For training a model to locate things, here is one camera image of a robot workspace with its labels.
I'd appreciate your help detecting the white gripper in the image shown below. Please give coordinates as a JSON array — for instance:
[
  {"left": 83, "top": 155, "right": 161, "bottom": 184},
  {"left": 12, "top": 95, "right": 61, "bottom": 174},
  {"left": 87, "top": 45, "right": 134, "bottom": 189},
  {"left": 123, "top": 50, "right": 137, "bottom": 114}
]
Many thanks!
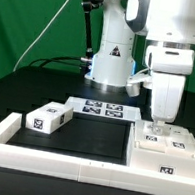
[{"left": 144, "top": 45, "right": 195, "bottom": 134}]

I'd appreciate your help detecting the white cabinet door panel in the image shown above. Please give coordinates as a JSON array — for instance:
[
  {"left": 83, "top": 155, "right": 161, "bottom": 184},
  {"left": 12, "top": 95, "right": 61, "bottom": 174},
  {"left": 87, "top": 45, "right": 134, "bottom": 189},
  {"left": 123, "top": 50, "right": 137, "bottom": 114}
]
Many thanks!
[{"left": 161, "top": 125, "right": 195, "bottom": 160}]

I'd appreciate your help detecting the white cabinet body box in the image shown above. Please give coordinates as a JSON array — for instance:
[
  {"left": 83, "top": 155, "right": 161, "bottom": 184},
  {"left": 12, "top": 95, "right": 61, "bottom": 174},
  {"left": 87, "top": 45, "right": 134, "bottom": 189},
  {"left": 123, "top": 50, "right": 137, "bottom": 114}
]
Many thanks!
[{"left": 126, "top": 123, "right": 195, "bottom": 179}]

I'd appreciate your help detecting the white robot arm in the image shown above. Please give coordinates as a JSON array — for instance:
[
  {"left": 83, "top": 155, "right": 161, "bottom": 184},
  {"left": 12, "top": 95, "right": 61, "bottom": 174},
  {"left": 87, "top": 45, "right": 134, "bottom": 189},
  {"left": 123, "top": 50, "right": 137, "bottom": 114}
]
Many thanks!
[{"left": 85, "top": 0, "right": 195, "bottom": 134}]

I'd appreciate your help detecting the white cabinet top block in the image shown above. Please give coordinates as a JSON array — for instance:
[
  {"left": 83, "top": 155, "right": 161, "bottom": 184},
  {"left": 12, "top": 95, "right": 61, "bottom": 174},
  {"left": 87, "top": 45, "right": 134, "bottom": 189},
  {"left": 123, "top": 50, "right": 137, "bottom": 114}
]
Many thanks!
[{"left": 25, "top": 102, "right": 74, "bottom": 134}]

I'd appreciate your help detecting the white base tag plate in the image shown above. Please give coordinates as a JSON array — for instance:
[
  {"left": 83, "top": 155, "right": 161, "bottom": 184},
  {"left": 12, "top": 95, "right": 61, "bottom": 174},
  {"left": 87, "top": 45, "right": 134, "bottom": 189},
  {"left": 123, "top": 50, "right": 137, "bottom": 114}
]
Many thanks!
[{"left": 65, "top": 97, "right": 141, "bottom": 122}]

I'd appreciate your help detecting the black cable bundle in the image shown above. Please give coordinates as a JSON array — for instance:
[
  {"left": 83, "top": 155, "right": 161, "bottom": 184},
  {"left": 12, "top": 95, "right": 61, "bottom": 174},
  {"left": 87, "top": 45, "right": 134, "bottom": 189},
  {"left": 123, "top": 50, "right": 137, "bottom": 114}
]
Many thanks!
[{"left": 28, "top": 50, "right": 92, "bottom": 76}]

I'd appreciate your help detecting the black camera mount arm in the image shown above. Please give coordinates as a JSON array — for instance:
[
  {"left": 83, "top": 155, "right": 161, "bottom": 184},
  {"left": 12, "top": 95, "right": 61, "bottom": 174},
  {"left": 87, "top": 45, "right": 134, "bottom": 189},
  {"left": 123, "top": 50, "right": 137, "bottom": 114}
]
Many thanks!
[{"left": 80, "top": 0, "right": 104, "bottom": 74}]

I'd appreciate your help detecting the white cable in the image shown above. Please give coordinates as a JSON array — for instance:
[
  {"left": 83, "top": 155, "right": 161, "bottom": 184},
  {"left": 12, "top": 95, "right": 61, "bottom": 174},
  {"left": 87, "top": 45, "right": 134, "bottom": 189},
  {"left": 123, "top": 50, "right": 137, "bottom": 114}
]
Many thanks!
[{"left": 12, "top": 0, "right": 84, "bottom": 81}]

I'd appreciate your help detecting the white U-shaped fence frame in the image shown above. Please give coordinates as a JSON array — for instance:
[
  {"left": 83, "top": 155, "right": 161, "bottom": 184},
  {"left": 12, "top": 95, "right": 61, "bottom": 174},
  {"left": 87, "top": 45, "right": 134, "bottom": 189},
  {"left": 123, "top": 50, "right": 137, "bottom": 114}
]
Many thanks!
[{"left": 0, "top": 112, "right": 195, "bottom": 195}]

